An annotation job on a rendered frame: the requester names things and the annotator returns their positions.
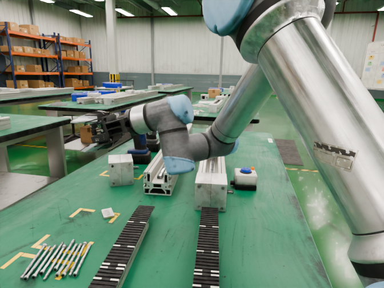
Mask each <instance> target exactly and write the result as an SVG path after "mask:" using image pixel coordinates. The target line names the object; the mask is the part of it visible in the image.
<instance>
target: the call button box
mask: <svg viewBox="0 0 384 288"><path fill-rule="evenodd" d="M257 178H258V177H257V174H256V172H255V170H252V171H251V172H250V173H244V172H242V171H241V169H239V168H235V170H234V180H233V181H232V180H230V185H234V186H235V190H250V191H256V190H257Z"/></svg>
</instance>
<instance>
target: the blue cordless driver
mask: <svg viewBox="0 0 384 288"><path fill-rule="evenodd" d="M131 137H132V138H133V141H134V147H130V148H129V149H128V151H127V152H126V153H125V154H131V156H132V159H133V164H139V165H148V164H149V163H150V161H151V151H149V148H147V147H146V144H147V140H146V134H139V135H131Z"/></svg>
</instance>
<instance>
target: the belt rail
mask: <svg viewBox="0 0 384 288"><path fill-rule="evenodd" d="M148 222H149V220H148V221H147V223H146V225H145V228H144V230H143V232H142V234H141V236H140V238H139V240H138V242H137V245H136V247H135V249H134V251H133V253H132V255H131V257H130V259H129V261H128V263H127V265H126V268H125V270H124V272H123V274H122V276H121V278H120V280H119V282H118V284H117V286H116V288H121V287H122V285H123V283H124V281H125V279H126V276H127V274H128V272H129V270H130V268H131V265H132V263H133V261H134V258H135V256H136V254H137V252H138V250H139V247H140V245H141V243H142V241H143V238H144V236H145V234H146V232H147V230H148V228H149V224H148Z"/></svg>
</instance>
